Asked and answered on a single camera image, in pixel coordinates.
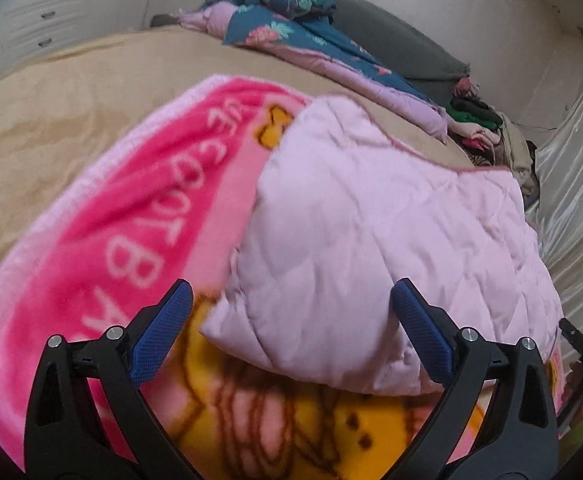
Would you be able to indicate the beige bed sheet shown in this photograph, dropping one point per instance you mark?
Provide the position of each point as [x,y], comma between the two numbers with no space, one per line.
[71,90]

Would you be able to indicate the pink quilted jacket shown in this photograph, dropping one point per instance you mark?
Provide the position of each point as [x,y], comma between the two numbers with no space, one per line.
[361,240]

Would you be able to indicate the pink printed blanket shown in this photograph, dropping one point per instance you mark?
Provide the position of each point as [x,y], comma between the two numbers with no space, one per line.
[136,230]

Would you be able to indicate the teal floral quilt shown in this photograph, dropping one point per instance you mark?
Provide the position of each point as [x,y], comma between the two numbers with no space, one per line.
[316,35]

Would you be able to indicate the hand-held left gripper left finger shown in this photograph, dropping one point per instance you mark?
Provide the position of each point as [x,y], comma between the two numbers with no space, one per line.
[164,327]

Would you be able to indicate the white drawer cabinet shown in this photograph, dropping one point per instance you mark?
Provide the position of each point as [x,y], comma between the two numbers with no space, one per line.
[41,15]

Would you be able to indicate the pile of mixed clothes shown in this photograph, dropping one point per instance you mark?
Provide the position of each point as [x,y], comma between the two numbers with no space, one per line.
[481,120]

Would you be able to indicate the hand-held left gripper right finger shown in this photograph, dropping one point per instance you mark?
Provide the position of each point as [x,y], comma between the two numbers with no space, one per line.
[421,330]

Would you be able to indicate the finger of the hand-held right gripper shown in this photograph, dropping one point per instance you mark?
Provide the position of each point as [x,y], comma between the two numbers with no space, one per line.
[582,347]

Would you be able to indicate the white satin curtain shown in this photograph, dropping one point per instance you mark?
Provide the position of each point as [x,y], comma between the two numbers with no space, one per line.
[576,175]

